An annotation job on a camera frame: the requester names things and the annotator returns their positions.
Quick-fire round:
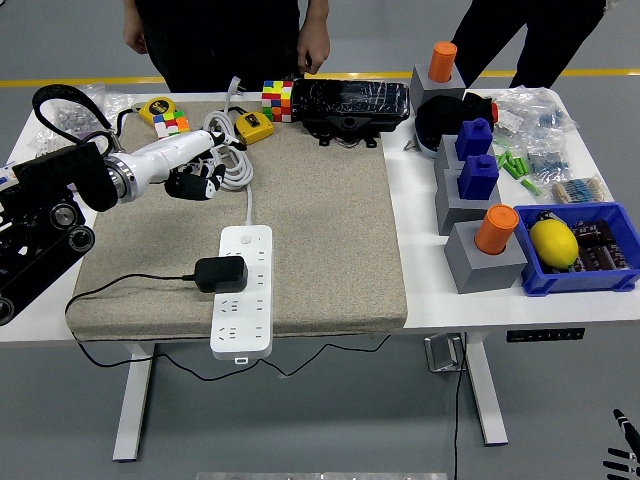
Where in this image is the blue plastic bin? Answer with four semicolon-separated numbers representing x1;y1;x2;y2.
513;201;640;297

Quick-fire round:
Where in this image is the yellow lemon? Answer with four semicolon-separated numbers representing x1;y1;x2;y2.
529;219;580;267

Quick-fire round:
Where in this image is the black cap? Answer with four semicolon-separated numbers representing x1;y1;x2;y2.
414;92;496;160

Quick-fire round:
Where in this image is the black lanyard cord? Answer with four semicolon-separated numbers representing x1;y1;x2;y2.
113;106;146;139

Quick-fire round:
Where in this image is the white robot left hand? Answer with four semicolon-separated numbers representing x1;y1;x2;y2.
127;128;249;202

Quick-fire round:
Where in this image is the black film-wrapped device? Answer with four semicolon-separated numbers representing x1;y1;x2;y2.
290;78;412;149

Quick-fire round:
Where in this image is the person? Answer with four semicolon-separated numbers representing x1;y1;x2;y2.
132;0;314;94
452;0;609;90

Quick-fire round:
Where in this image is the person's right hand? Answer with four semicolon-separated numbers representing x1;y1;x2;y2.
123;19;149;55

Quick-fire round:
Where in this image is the person's left hand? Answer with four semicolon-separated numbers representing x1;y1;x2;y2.
296;27;332;76

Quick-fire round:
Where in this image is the white power strip cable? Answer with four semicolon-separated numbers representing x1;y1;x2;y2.
201;75;255;227

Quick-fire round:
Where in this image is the black plug adapter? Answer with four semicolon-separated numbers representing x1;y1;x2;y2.
193;255;249;295

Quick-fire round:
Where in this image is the grey-brown mat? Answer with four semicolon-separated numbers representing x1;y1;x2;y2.
66;102;409;341

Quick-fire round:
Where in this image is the yellow tape measure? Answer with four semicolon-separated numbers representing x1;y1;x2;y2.
233;110;276;146
138;97;177;126

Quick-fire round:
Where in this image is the black table control panel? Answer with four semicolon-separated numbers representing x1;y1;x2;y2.
506;327;586;344

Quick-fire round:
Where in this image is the clear bag of blue resistors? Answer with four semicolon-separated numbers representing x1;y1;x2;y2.
492;85;581;137
519;137;574;184

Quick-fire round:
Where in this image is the blue stepped block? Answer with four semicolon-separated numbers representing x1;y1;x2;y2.
454;118;494;162
457;154;500;202

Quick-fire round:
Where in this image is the black hanging cable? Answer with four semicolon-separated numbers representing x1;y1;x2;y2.
452;333;469;480

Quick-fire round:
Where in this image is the silver metal bracket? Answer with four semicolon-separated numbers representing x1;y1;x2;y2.
424;333;467;374

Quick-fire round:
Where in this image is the grey block with round hole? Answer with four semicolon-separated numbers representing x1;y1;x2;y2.
443;219;529;295
409;63;467;109

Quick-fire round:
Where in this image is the colourful puzzle cube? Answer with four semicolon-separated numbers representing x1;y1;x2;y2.
153;110;191;139
261;79;295;124

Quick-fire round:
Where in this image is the clear bag of screws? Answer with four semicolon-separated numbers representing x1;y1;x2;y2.
27;82;136;154

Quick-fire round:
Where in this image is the grey block with square hole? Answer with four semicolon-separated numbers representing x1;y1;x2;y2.
434;168;503;236
433;134;496;189

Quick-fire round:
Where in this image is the white power strip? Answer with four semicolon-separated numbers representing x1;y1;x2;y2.
209;224;274;366

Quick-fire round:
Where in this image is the thin black adapter cord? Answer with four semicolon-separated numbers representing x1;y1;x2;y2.
63;271;392;384

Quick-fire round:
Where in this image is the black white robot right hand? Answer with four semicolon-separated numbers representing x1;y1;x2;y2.
602;408;640;480

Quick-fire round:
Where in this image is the orange cylinder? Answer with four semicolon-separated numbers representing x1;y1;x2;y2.
428;41;459;84
473;203;520;257

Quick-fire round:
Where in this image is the white table leg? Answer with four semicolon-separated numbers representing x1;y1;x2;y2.
112;342;155;462
462;332;510;447

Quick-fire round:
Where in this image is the clear bag of taped resistors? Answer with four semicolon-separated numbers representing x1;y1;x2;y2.
549;174;614;205

